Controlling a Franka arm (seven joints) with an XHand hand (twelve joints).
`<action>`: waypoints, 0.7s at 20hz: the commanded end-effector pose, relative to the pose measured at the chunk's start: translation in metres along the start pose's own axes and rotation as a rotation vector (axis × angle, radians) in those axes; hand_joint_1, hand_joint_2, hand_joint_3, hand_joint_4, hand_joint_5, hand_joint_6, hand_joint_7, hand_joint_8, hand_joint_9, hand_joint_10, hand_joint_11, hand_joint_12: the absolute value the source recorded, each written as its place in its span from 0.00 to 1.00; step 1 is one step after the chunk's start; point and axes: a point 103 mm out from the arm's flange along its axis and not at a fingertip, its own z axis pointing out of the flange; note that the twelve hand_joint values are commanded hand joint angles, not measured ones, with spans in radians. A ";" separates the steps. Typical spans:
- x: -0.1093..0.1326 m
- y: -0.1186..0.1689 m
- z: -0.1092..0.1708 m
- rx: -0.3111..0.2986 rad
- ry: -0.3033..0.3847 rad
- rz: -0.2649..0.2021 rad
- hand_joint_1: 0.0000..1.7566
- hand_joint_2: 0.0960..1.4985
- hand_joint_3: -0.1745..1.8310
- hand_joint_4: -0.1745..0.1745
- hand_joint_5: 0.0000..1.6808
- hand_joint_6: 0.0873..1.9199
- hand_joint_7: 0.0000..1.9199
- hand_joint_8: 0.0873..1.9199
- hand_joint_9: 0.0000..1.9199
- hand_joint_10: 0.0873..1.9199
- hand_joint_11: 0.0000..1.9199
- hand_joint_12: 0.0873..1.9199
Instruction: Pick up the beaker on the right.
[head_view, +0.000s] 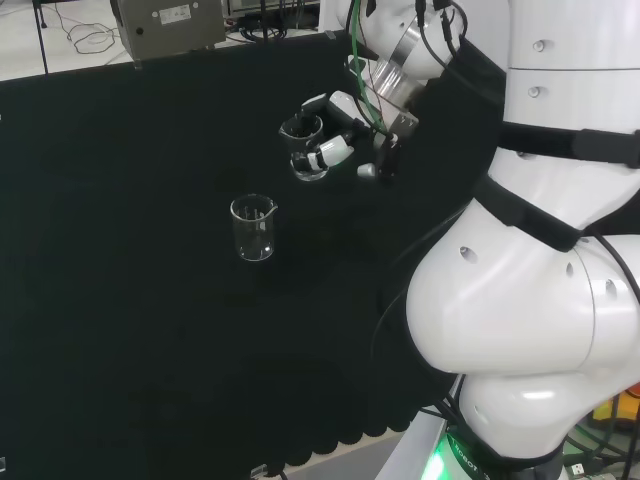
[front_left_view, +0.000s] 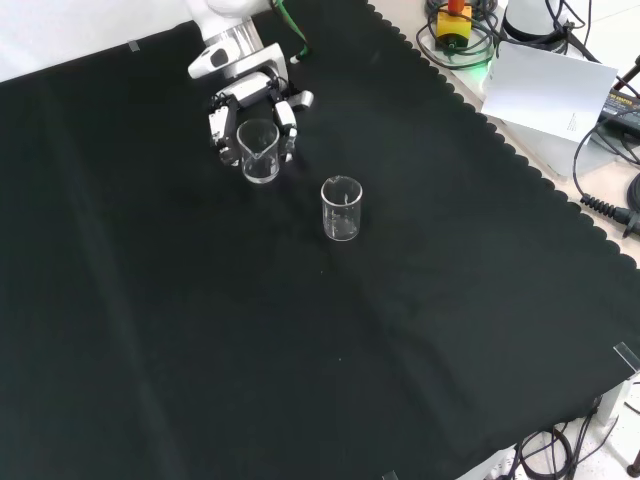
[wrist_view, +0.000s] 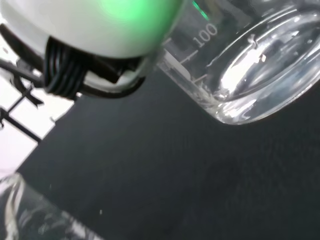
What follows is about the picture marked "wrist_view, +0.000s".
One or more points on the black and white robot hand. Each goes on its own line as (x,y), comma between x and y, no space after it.
(82,27)

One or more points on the black tripod stand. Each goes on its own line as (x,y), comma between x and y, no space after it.
(22,100)

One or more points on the black bench cloth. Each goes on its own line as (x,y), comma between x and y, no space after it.
(162,162)

